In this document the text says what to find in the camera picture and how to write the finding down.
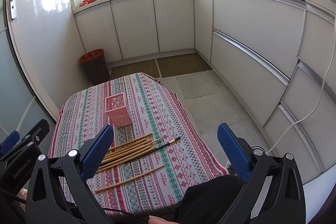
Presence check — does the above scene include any wooden chopstick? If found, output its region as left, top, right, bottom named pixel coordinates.
left=108, top=132, right=153, bottom=151
left=101, top=138, right=162, bottom=164
left=105, top=138, right=151, bottom=157
left=100, top=143, right=155, bottom=167
left=96, top=148, right=156, bottom=173

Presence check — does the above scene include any black chopstick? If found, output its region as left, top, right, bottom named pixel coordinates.
left=100, top=136, right=181, bottom=167

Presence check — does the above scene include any wooden chopstick lone front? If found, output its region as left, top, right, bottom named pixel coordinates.
left=94, top=165, right=165, bottom=193

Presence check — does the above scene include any person hand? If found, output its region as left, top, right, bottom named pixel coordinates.
left=148, top=215, right=179, bottom=224

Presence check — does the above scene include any pink lattice utensil basket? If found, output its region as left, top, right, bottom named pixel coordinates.
left=105, top=93, right=132, bottom=128

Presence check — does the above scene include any patterned striped tablecloth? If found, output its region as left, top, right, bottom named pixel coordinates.
left=48, top=73, right=227, bottom=214

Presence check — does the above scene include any red lined trash bin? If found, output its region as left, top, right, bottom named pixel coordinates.
left=79, top=49, right=110, bottom=85

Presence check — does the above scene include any olive floor mat right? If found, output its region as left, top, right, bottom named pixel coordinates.
left=157, top=53, right=212, bottom=78

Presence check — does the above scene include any olive floor mat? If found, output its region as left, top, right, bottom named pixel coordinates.
left=157, top=53, right=212, bottom=78
left=110, top=59, right=160, bottom=80

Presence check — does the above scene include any olive floor mat left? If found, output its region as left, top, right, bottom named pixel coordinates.
left=110, top=59, right=160, bottom=80

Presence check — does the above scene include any white power cable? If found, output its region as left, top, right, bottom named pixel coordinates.
left=265, top=7, right=336, bottom=155

